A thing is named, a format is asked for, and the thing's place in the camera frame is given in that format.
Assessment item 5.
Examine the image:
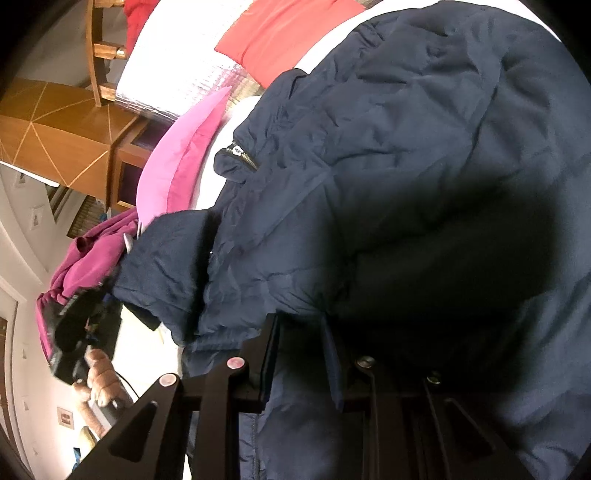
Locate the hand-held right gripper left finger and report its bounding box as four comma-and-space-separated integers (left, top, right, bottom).
69, 313, 281, 480

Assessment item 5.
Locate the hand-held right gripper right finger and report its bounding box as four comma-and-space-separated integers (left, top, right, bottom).
321, 319, 522, 480

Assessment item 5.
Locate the navy blue jacket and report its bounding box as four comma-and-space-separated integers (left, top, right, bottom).
111, 0, 591, 480

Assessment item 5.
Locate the person's left hand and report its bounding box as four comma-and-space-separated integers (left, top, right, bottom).
71, 348, 134, 433

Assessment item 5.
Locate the magenta garment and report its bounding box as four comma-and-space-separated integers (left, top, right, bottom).
36, 208, 145, 365

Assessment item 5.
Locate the wicker basket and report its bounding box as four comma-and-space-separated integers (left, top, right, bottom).
67, 196, 112, 238

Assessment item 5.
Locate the wooden cabinet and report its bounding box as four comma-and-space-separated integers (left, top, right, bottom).
0, 78, 154, 214

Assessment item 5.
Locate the magenta cloth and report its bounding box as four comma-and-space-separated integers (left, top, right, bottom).
136, 85, 232, 227

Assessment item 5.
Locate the silver quilted foil mat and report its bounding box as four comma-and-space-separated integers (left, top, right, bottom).
115, 0, 278, 126

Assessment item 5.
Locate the red cloth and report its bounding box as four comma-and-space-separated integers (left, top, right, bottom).
122, 0, 160, 52

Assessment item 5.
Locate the red garment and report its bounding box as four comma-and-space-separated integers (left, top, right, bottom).
215, 0, 365, 88

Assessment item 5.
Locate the black cable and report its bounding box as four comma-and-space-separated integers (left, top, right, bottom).
115, 370, 140, 398

